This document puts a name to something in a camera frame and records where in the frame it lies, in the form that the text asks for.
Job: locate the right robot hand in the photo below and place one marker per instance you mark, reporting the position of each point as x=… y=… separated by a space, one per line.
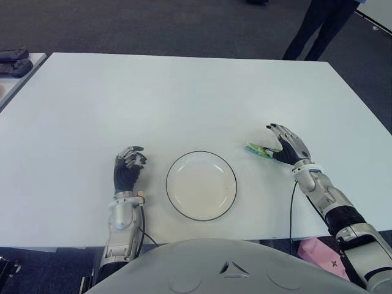
x=291 y=150

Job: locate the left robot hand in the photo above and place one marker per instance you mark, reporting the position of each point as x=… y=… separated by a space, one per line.
x=124 y=177

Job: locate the green toothpaste tube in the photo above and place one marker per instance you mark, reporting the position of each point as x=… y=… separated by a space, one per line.
x=258 y=150

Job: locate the white plate black rim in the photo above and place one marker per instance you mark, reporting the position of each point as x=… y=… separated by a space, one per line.
x=200 y=186

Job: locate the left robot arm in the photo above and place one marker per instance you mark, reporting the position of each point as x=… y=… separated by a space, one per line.
x=122 y=220

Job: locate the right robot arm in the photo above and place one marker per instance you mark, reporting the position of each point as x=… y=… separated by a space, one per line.
x=337 y=202

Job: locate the pink cardboard box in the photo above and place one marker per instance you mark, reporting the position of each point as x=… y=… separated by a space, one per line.
x=315 y=252

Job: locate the person legs dark trousers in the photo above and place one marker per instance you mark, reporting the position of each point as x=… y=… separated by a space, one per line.
x=321 y=27

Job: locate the grey robot torso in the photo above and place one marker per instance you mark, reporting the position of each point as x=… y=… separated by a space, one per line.
x=214 y=269

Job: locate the white side table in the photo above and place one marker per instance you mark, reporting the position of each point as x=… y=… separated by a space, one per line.
x=18 y=82

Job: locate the black floor device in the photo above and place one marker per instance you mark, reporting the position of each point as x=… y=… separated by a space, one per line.
x=7 y=266

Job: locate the black game controller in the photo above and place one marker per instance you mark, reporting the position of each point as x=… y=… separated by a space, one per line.
x=12 y=53
x=16 y=67

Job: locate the white background table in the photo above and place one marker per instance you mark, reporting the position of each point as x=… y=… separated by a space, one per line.
x=376 y=12

